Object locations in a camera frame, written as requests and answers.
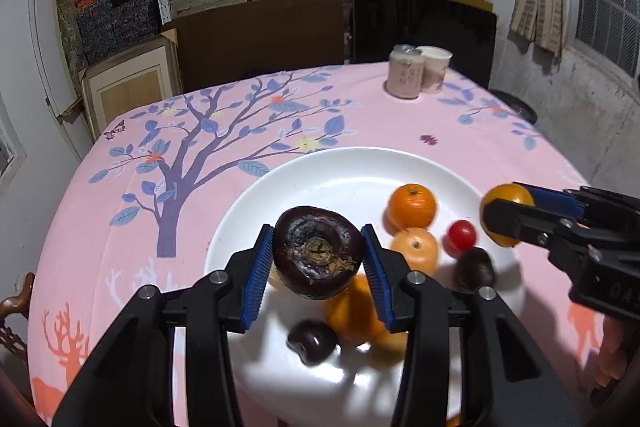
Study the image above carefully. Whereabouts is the stack of blue patterned boxes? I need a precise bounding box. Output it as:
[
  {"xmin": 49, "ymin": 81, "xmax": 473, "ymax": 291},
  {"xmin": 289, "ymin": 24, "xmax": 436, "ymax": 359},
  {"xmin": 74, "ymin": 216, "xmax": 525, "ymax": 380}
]
[{"xmin": 75, "ymin": 0, "xmax": 161, "ymax": 65}]

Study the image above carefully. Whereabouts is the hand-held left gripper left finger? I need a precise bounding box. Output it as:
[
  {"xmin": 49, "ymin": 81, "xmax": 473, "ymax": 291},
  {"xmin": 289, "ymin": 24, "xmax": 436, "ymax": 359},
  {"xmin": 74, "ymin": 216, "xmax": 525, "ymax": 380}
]
[{"xmin": 52, "ymin": 223, "xmax": 275, "ymax": 427}]

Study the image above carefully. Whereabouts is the orange yellow tomato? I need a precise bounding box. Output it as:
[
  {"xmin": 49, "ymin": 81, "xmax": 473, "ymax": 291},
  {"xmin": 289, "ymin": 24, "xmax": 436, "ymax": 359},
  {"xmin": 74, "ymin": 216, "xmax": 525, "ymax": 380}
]
[{"xmin": 480, "ymin": 183, "xmax": 536, "ymax": 249}]

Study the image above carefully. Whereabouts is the dark brown board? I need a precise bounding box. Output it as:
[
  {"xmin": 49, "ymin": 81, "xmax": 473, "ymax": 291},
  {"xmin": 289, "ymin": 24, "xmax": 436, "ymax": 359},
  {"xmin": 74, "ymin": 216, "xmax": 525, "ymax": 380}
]
[{"xmin": 162, "ymin": 0, "xmax": 351, "ymax": 94}]

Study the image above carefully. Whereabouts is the beige beverage can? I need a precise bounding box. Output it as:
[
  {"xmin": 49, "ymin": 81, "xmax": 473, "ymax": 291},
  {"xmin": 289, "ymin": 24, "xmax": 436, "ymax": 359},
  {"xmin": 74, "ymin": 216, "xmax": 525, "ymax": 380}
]
[{"xmin": 385, "ymin": 46, "xmax": 426, "ymax": 100}]

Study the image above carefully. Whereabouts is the dark plum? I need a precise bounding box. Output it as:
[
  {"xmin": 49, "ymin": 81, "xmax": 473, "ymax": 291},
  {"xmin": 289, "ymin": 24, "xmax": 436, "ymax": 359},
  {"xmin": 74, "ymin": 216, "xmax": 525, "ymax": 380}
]
[{"xmin": 286, "ymin": 321, "xmax": 338, "ymax": 368}]

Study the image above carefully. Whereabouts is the grey stone slab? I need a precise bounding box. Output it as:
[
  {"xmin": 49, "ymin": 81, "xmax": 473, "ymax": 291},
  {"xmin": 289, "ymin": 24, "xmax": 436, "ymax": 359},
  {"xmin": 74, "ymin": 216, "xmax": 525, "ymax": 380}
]
[{"xmin": 54, "ymin": 0, "xmax": 88, "ymax": 80}]

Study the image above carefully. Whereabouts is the black chair back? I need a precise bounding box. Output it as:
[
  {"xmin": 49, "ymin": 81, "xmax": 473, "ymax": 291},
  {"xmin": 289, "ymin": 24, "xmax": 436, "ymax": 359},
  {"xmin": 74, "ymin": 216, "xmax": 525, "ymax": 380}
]
[{"xmin": 352, "ymin": 0, "xmax": 497, "ymax": 88}]

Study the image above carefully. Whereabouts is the tangerine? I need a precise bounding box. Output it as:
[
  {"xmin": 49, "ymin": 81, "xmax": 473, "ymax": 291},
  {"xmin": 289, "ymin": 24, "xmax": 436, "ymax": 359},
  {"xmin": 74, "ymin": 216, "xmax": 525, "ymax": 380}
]
[
  {"xmin": 325, "ymin": 274, "xmax": 388, "ymax": 348},
  {"xmin": 386, "ymin": 183, "xmax": 437, "ymax": 232}
]

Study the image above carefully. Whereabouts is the person's right hand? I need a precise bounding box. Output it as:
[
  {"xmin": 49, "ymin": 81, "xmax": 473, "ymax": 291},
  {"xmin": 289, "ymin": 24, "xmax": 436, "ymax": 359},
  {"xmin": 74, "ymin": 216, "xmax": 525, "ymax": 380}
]
[{"xmin": 597, "ymin": 314, "xmax": 632, "ymax": 395}]

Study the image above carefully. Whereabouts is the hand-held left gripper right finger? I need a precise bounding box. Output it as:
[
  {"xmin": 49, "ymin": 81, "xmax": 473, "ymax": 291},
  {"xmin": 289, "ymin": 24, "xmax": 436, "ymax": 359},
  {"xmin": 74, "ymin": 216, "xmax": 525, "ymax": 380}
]
[{"xmin": 360, "ymin": 223, "xmax": 581, "ymax": 427}]

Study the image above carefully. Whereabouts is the yellow pepino melon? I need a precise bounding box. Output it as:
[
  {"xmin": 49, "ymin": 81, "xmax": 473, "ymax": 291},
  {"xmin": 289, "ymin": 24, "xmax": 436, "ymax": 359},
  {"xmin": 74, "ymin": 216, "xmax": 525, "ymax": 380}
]
[{"xmin": 390, "ymin": 228, "xmax": 439, "ymax": 275}]

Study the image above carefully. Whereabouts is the red cherry tomato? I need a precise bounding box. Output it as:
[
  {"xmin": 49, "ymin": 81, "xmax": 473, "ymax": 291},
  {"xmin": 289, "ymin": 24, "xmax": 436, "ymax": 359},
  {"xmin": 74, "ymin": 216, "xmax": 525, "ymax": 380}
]
[{"xmin": 446, "ymin": 220, "xmax": 477, "ymax": 253}]

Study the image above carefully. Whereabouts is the wooden chair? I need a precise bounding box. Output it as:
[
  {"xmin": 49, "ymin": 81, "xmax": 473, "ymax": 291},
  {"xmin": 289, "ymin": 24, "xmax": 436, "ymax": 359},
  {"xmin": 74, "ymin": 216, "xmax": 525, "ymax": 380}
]
[{"xmin": 0, "ymin": 272, "xmax": 37, "ymax": 363}]

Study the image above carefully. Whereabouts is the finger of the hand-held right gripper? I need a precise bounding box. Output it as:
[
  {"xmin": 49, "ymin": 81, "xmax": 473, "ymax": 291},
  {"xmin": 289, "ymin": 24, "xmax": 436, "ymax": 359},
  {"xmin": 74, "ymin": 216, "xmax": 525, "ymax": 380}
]
[
  {"xmin": 484, "ymin": 199, "xmax": 577, "ymax": 254},
  {"xmin": 512, "ymin": 182, "xmax": 640, "ymax": 230}
]

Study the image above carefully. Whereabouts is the framed picture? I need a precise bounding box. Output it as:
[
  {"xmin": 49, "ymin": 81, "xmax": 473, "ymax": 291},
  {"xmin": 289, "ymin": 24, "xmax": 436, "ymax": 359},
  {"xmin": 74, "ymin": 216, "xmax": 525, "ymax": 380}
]
[{"xmin": 80, "ymin": 29, "xmax": 183, "ymax": 140}]

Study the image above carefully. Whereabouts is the white door panel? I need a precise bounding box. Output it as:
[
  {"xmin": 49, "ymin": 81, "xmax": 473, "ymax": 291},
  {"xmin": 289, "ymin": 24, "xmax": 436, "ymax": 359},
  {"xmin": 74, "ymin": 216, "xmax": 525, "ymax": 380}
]
[{"xmin": 29, "ymin": 0, "xmax": 98, "ymax": 160}]

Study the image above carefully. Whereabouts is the dark purple mangosteen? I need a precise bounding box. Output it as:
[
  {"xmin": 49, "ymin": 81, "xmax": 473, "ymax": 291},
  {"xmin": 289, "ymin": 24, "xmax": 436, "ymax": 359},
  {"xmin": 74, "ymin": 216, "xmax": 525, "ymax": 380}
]
[
  {"xmin": 454, "ymin": 248, "xmax": 496, "ymax": 294},
  {"xmin": 272, "ymin": 205, "xmax": 365, "ymax": 300}
]

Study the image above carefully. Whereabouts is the black round stool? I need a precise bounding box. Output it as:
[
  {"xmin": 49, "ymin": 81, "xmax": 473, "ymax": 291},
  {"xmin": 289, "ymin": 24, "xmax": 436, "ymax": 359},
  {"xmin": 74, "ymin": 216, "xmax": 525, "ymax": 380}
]
[{"xmin": 492, "ymin": 89, "xmax": 538, "ymax": 125}]

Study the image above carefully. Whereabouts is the paper cup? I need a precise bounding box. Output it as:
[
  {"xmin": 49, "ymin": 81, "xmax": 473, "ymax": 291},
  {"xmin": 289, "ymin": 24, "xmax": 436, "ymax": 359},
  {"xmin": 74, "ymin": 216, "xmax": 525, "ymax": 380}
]
[{"xmin": 417, "ymin": 46, "xmax": 454, "ymax": 94}]

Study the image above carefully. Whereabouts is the white plate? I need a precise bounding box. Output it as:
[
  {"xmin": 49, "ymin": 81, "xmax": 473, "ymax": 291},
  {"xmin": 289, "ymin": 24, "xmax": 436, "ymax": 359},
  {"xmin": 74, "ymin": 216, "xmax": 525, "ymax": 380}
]
[{"xmin": 204, "ymin": 147, "xmax": 526, "ymax": 427}]

